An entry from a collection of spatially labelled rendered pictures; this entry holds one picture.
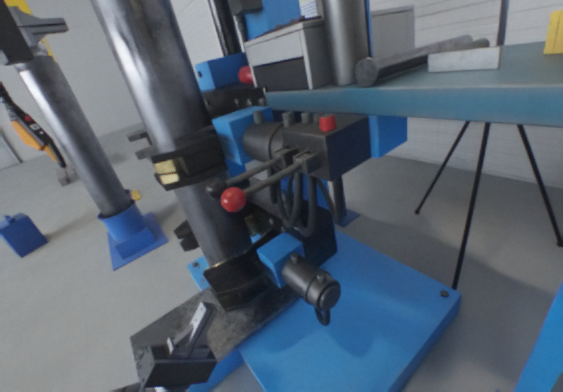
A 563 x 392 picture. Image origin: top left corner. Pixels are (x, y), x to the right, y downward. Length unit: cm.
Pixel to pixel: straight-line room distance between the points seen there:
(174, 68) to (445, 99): 72
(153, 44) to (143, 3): 10
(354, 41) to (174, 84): 54
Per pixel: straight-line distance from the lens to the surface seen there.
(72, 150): 222
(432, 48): 66
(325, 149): 43
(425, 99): 44
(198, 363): 60
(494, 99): 41
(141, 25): 90
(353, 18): 56
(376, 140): 51
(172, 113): 89
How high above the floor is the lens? 114
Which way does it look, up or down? 27 degrees down
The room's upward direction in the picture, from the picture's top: 14 degrees counter-clockwise
